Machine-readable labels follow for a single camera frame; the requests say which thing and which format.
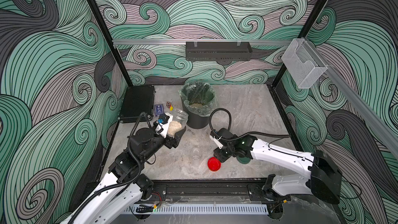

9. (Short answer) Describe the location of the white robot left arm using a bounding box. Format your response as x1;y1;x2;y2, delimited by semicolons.
63;125;186;224

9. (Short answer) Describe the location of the black trash bin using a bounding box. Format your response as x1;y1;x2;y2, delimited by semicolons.
181;100;209;129

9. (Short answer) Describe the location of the black corrugated right cable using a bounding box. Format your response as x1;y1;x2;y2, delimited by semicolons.
208;108;291;142

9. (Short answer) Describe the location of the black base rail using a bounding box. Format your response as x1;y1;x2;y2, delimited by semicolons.
139;178;319;204

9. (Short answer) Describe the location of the white slotted cable duct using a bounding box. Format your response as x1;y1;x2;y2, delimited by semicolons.
122;203;269;216

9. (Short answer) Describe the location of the aluminium wall rail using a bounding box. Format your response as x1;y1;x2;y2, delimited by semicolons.
308;41;398;158
113;38;292;46

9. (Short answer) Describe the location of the red yellow toy car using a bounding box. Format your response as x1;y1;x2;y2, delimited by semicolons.
166;102;174;111

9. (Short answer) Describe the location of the blue card box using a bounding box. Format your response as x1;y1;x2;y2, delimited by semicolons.
154;104;164;116

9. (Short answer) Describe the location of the red jar lid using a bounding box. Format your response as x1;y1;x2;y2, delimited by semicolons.
207;157;221;172

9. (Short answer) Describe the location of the clear acrylic wall holder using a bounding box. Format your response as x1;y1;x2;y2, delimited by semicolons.
282;38;328;89

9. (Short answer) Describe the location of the black hard case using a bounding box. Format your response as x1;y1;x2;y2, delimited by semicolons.
119;85;155;123

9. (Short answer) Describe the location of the clear plastic bin liner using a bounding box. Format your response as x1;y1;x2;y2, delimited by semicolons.
179;81;218;117

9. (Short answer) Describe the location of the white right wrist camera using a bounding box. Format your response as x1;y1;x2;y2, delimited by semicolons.
210;128;234;149

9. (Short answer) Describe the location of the aluminium right wall rail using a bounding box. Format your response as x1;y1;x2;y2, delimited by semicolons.
308;41;398;158

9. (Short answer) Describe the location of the black corrugated cable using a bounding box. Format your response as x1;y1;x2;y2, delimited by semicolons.
208;108;291;142
66;111;153;224

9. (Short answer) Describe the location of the green jar lid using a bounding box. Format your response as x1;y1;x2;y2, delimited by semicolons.
236;157;251;164

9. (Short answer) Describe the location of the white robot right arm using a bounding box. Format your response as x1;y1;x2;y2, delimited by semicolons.
209;133;342;205

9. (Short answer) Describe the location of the green-lidded oatmeal jar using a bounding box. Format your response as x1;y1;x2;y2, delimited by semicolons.
167;108;189;137

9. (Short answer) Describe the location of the black corrugated left cable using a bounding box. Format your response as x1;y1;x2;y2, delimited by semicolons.
66;111;153;224

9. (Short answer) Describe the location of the black wall-mounted tray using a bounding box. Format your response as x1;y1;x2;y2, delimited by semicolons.
186;42;253;63

